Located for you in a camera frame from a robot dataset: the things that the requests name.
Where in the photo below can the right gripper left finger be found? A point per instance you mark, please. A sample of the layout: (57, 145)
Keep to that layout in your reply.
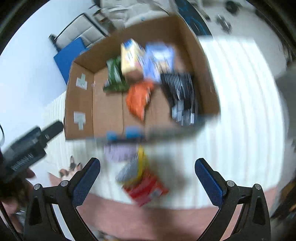
(41, 222)

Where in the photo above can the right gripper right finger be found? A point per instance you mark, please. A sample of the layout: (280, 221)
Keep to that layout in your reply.
(253, 222)

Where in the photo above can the purple cloth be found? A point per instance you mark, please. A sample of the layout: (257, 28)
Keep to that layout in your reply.
(120, 152)

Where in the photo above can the silver yellow scrubber pack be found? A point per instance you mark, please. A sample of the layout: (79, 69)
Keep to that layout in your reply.
(133, 171)

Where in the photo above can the red snack packet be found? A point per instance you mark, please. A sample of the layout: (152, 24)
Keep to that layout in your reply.
(147, 189)

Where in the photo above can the dark green snack bag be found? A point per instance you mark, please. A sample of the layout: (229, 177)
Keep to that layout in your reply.
(116, 81)

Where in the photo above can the left hand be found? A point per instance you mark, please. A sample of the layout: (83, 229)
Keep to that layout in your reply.
(15, 195)

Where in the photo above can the cardboard box with blue print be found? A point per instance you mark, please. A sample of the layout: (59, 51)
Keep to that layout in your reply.
(150, 80)

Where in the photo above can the cat striped floor mat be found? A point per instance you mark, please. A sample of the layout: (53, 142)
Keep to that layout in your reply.
(245, 144)

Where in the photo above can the orange snack bag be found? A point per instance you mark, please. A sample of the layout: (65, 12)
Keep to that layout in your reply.
(138, 97)

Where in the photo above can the grey padded chair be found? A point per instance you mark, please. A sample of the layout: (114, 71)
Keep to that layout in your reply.
(81, 27)

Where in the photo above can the black snack bag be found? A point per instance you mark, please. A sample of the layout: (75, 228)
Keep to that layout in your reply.
(179, 91)

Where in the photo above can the light blue tissue pack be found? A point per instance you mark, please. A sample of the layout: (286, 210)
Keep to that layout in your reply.
(158, 59)

